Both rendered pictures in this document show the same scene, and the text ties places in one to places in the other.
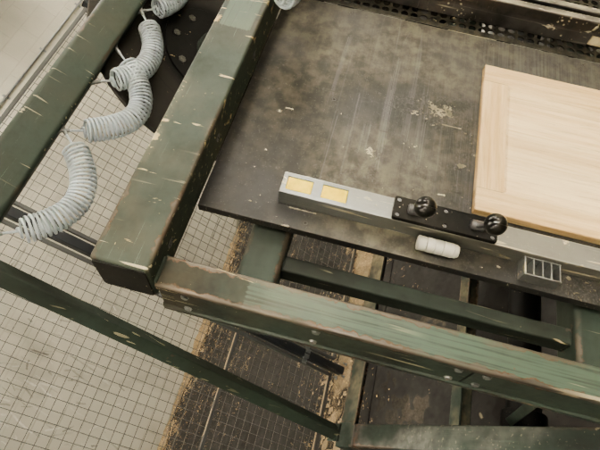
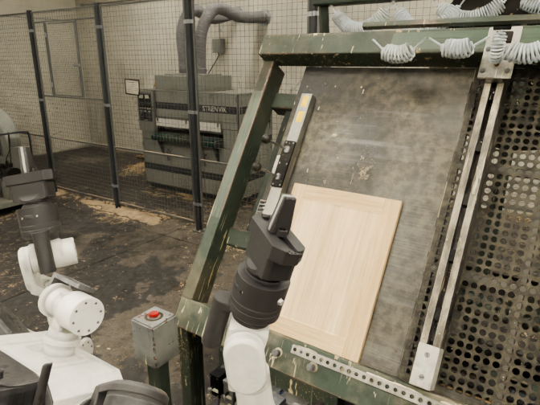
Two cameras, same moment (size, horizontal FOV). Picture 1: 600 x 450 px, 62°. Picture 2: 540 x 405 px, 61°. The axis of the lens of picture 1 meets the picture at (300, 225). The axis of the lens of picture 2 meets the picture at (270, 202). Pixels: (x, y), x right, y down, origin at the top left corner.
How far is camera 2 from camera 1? 1.84 m
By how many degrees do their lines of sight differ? 64
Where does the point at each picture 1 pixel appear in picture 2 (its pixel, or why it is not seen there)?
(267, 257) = (288, 102)
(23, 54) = not seen: outside the picture
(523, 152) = (329, 214)
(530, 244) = (270, 202)
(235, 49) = (372, 47)
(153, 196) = (286, 44)
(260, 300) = (255, 96)
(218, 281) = (262, 80)
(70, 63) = not seen: outside the picture
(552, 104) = (366, 240)
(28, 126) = not seen: outside the picture
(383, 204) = (292, 137)
